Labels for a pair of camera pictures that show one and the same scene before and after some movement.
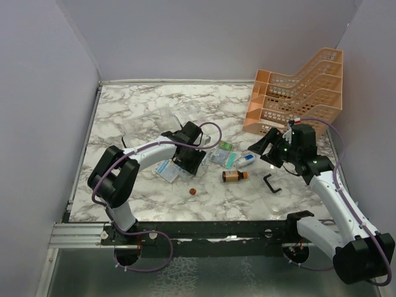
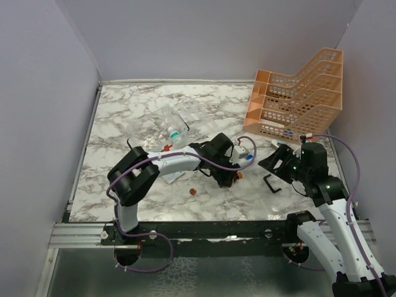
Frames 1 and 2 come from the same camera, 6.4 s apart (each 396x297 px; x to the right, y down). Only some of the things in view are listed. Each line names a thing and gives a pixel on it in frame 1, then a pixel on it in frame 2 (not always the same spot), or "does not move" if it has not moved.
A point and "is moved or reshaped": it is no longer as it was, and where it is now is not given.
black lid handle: (268, 184) does not move
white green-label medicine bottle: (185, 175) is moved or reshaped
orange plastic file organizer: (277, 100) does not move
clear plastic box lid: (272, 190) does not move
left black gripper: (192, 167) -> (225, 177)
